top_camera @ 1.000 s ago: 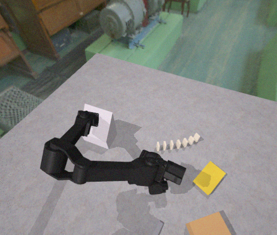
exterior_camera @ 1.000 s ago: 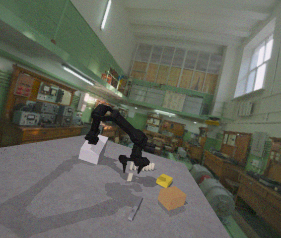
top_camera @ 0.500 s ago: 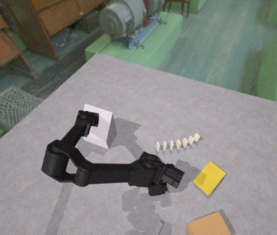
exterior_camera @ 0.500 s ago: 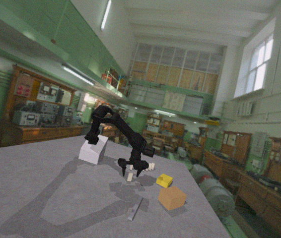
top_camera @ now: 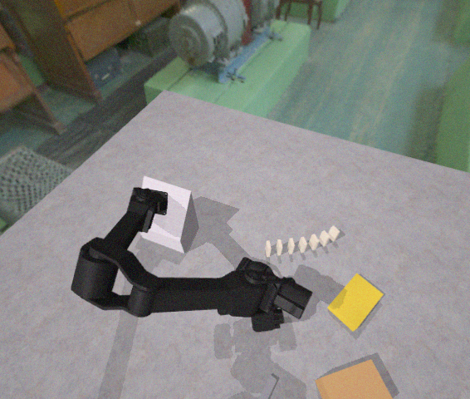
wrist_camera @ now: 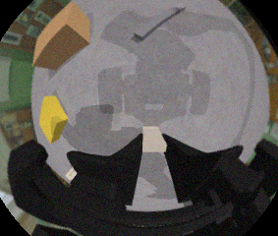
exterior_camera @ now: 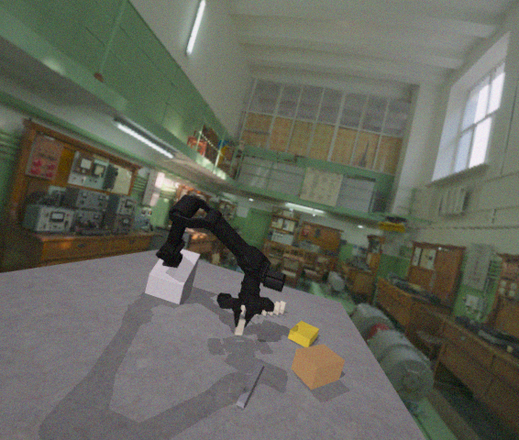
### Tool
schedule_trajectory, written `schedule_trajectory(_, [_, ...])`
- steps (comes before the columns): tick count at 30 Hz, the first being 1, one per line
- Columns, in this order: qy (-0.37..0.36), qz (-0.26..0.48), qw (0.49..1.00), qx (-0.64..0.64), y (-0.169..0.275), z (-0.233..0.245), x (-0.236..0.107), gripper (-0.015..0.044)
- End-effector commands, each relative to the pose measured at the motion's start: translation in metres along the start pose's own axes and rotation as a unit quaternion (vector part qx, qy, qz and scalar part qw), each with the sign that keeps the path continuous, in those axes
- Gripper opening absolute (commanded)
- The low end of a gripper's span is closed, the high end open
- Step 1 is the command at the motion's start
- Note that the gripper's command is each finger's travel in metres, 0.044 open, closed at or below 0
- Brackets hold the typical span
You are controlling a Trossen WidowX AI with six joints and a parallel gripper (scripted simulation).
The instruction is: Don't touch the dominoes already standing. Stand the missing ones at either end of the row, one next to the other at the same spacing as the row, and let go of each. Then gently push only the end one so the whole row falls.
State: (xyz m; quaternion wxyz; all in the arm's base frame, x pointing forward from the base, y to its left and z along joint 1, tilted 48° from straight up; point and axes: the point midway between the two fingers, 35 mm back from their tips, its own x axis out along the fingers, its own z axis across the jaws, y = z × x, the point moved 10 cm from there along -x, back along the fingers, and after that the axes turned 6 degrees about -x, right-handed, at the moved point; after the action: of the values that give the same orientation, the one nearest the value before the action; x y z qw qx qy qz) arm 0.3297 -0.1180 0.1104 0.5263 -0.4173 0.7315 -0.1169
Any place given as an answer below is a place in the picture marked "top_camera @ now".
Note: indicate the yellow rectangular block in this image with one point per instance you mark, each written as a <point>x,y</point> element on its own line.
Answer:
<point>355,301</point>

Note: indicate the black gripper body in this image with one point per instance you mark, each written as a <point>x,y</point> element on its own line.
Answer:
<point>221,312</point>

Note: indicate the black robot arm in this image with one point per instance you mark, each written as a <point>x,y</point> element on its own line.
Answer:
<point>251,291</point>

